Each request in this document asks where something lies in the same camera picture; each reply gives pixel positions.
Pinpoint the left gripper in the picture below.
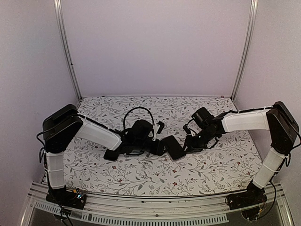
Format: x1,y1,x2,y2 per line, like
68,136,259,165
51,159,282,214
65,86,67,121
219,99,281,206
135,139,171,156

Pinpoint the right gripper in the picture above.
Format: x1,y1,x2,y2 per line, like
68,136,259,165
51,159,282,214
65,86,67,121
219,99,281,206
182,128,217,153

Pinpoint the black purple phone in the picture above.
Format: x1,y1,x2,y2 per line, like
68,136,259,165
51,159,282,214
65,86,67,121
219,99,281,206
162,136,186,161

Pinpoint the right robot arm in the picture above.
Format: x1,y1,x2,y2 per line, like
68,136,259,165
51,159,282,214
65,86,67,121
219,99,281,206
183,101,301,205

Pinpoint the left black phone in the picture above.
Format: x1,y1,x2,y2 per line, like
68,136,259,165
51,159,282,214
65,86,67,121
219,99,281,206
103,149,119,161

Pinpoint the floral table mat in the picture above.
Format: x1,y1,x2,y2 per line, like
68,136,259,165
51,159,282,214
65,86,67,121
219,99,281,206
63,97,262,197

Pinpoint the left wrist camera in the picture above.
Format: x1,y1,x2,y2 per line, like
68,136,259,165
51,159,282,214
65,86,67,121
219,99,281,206
152,121,165,141

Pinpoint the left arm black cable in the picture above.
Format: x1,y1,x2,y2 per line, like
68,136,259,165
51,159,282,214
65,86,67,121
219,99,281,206
123,107,156,130

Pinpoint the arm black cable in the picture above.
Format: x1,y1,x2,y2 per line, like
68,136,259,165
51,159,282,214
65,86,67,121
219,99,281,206
123,107,156,130
265,178,277,212

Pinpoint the front aluminium rail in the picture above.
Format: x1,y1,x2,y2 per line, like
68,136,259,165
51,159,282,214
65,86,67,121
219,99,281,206
20,183,295,226

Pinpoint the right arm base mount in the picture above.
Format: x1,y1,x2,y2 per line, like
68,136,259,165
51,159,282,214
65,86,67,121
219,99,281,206
225,189,267,210

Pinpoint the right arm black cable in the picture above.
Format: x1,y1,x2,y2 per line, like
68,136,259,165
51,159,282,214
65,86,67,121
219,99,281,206
265,178,277,212

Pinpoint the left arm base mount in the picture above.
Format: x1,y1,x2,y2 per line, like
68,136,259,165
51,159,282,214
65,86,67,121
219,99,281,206
46,187,87,210

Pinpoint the right aluminium frame post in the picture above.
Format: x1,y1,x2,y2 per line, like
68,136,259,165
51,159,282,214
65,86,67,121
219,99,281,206
230,0,259,99

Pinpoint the aluminium frame post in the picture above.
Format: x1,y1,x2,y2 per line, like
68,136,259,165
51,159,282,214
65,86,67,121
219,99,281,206
54,0,83,101
230,0,259,99

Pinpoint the left aluminium frame post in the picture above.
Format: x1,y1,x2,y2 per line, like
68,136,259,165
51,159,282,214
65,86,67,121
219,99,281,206
54,0,83,101

